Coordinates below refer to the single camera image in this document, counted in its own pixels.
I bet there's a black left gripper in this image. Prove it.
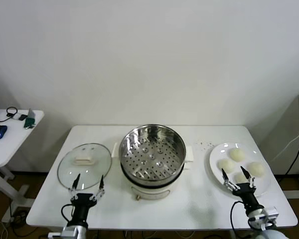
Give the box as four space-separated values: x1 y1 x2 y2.
67 173 106 226

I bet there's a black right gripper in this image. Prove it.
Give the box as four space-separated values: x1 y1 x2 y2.
221 166 263 213

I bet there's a white steamed baozi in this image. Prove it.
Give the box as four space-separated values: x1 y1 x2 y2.
218 159 236 174
233 171 251 185
246 161 265 178
230 148 246 162

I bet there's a round glass pot lid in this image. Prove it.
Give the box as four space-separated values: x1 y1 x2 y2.
57 143 113 191

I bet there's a stainless steel steamer basket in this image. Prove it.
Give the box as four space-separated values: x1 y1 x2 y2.
111 123 194 182

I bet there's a white oval plate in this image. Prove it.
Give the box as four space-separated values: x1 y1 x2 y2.
209 142 272 197

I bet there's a white electric cooker pot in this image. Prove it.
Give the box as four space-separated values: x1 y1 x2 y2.
111 143 194 201

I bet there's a white side table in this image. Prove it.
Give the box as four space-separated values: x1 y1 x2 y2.
0 109 45 215

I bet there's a green flat item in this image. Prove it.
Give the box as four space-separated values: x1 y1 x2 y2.
23 116 37 129

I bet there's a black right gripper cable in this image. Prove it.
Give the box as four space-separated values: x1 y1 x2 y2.
230 201 247 239

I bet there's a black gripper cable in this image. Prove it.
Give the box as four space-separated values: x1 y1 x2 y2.
230 201 247 239
61 203 75 227

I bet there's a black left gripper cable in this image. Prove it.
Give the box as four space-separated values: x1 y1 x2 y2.
61 203 75 227

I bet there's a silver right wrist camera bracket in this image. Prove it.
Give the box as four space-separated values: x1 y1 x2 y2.
248 206 280 231

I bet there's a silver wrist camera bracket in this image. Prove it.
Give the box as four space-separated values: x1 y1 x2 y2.
47 226 80 239
248 206 280 231

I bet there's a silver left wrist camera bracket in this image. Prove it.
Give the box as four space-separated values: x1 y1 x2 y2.
47 226 80 239

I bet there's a white power cable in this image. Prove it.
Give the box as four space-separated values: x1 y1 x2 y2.
274 124 299 160

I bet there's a black power cable with plug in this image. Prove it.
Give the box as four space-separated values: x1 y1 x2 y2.
285 129 299 176

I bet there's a black floor cable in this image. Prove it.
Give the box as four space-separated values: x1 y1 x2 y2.
9 209 28 237

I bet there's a white floor cable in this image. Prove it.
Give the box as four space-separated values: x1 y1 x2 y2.
0 220 9 239

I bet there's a thin black looped cable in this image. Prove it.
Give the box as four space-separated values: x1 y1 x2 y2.
0 107 18 124

